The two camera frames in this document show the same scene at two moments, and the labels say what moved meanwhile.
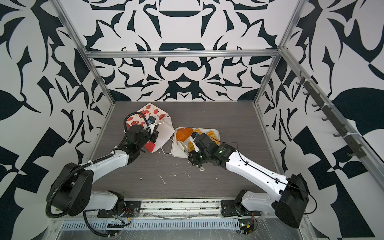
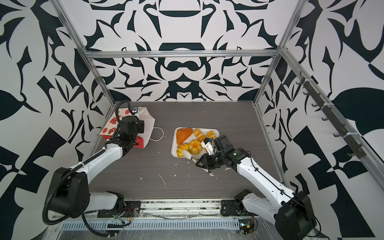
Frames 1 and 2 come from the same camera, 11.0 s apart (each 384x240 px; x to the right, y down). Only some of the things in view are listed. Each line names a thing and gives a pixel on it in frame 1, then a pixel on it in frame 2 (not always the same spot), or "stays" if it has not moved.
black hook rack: [357, 151] stays
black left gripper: [154, 134] -> [141, 126]
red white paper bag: [165, 127] -> [111, 128]
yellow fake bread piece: [191, 147] -> [181, 147]
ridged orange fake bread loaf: [198, 130] stays
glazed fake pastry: [213, 137] stays
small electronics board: [246, 225] stays
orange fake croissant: [183, 134] stays
